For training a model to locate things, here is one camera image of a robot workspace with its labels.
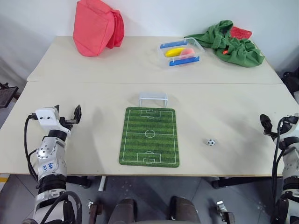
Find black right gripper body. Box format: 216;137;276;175
263;130;281;142

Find black mesh chair part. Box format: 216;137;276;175
0;82;20;109

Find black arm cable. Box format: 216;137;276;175
24;112;39;185
271;116;288;224

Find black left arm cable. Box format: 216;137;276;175
24;112;39;185

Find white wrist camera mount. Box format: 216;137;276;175
279;122;299;140
34;107;72;135

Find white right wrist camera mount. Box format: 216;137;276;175
279;122;299;140

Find black table foot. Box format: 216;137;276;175
211;176;273;189
66;175;92;189

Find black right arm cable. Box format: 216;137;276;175
271;116;288;224

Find pink toy peach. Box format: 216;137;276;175
181;48;196;57

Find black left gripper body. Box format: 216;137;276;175
58;116;79;133

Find black bag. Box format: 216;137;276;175
282;71;299;104

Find red fabric bag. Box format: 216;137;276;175
72;0;125;57

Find green soccer field mat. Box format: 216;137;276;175
118;106;181;168

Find white table leg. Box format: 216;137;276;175
98;175;107;192

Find small white goal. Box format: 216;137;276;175
137;91;170;108

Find red mesh bag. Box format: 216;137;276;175
229;26;253;40

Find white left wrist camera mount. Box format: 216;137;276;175
34;107;72;135

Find green fabric bag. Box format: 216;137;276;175
184;20;265;68

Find dark rounded shape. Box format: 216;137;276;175
169;196;201;224
113;197;139;224

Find clear container with blue clips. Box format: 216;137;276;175
159;37;206;70

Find yellow toy banana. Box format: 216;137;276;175
165;48;185;57

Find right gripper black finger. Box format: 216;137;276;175
285;114;299;125
259;113;273;134

